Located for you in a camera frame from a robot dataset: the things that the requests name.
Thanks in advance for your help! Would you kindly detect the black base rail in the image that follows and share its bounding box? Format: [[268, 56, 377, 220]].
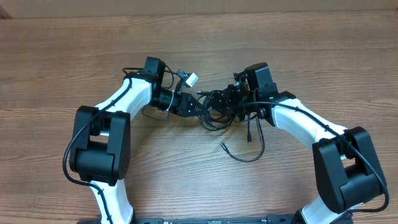
[[132, 215, 299, 224]]

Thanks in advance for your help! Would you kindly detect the black short USB cable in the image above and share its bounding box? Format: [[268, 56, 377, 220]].
[[220, 118, 266, 164]]

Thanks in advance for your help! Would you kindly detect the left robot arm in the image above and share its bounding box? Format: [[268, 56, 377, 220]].
[[62, 57, 207, 223]]

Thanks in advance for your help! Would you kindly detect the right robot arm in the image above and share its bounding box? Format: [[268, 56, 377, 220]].
[[207, 62, 390, 223]]

